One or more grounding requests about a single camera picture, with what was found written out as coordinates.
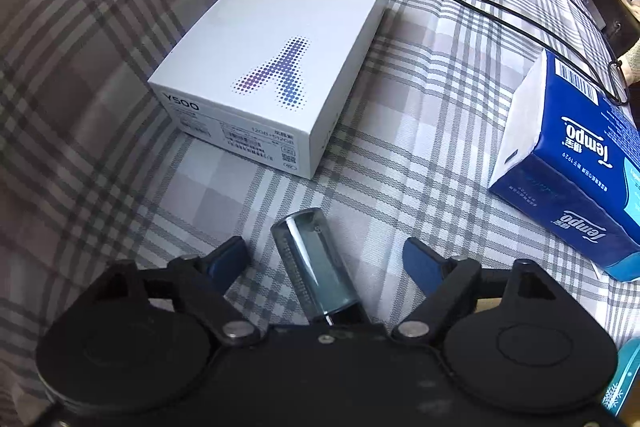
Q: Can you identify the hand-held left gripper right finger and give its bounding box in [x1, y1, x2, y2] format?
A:
[391, 237, 548, 348]

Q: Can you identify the clear cylindrical bottle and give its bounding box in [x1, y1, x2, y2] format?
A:
[270, 207, 373, 325]

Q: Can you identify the green knit cardigan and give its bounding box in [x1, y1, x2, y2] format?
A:
[617, 39, 640, 85]

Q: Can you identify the black cable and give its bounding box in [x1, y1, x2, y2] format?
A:
[325, 0, 631, 105]

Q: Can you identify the blue tissue pack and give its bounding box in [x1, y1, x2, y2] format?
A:
[487, 48, 640, 283]

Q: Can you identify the grey plaid blanket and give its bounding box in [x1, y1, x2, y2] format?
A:
[0, 0, 640, 427]

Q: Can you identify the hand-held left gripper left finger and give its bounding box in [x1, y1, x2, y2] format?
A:
[102, 236, 261, 348]

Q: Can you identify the white phone box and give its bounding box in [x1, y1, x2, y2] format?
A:
[148, 0, 399, 180]

